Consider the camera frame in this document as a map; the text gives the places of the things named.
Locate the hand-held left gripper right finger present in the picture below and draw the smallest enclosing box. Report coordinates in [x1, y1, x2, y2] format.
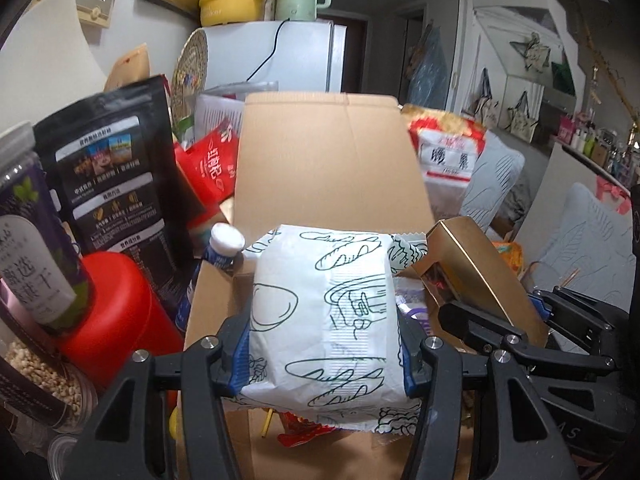
[397, 312, 578, 480]

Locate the red snack bag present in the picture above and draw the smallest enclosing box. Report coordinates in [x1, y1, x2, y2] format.
[175, 120, 241, 206]

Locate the brown kraft paper pouch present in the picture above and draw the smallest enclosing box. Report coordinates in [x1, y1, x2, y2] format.
[102, 45, 151, 93]

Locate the gold cardboard box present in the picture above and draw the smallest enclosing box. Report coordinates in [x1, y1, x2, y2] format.
[400, 218, 551, 356]

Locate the round woven tray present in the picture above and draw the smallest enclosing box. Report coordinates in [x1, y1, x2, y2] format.
[170, 30, 208, 121]

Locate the hanging canvas tote bag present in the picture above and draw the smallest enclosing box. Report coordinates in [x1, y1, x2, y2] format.
[505, 92, 543, 141]
[467, 67, 501, 126]

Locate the white plastic board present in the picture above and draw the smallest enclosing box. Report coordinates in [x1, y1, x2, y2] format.
[0, 0, 108, 131]

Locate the white green-print snack packet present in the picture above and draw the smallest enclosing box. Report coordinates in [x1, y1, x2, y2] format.
[390, 232, 431, 276]

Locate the white bread-print snack packet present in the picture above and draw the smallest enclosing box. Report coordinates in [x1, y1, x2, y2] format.
[239, 225, 436, 433]

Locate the row of cosmetic bottles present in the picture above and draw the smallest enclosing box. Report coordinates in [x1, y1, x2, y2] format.
[555, 110, 640, 191]

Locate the red plastic canister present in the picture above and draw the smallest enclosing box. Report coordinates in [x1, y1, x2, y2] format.
[55, 252, 186, 391]

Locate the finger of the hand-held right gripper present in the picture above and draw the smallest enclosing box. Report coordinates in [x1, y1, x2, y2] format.
[532, 286, 631, 356]
[437, 302, 613, 376]

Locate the white fridge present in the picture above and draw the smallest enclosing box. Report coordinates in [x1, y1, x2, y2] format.
[197, 20, 348, 93]

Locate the black power cable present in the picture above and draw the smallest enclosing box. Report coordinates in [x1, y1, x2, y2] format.
[247, 19, 291, 83]

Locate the white-cap blue bottle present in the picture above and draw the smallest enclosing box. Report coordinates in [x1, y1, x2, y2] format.
[202, 222, 246, 273]

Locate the red snack packet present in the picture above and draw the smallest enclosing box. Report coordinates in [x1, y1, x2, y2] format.
[277, 410, 341, 446]

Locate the blue hanging plastic cover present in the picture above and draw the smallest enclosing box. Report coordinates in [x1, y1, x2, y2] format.
[407, 25, 451, 108]

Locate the white panel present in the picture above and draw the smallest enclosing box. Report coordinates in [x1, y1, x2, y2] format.
[515, 142, 596, 261]

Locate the tall labelled plastic jar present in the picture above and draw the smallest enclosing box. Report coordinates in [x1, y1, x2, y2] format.
[0, 120, 96, 336]

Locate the black stand-up pouch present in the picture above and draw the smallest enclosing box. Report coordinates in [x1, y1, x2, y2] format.
[32, 75, 201, 321]

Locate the purple snack packet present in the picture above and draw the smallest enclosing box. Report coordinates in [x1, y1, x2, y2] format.
[395, 277, 431, 331]

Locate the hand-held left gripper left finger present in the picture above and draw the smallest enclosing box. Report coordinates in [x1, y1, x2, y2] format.
[70, 310, 253, 480]

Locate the orange snack bag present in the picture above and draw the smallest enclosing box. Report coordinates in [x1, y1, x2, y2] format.
[492, 242, 523, 281]

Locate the red and clear nut bag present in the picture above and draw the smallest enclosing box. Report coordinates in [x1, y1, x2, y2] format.
[407, 105, 488, 221]

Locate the clear plastic jar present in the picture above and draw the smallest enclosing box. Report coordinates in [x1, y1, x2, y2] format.
[0, 335, 98, 431]

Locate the white striped plastic bag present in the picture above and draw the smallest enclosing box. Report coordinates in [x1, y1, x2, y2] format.
[195, 80, 278, 136]

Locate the grey cushioned chair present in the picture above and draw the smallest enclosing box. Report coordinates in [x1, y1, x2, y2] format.
[460, 130, 526, 221]
[537, 182, 638, 301]

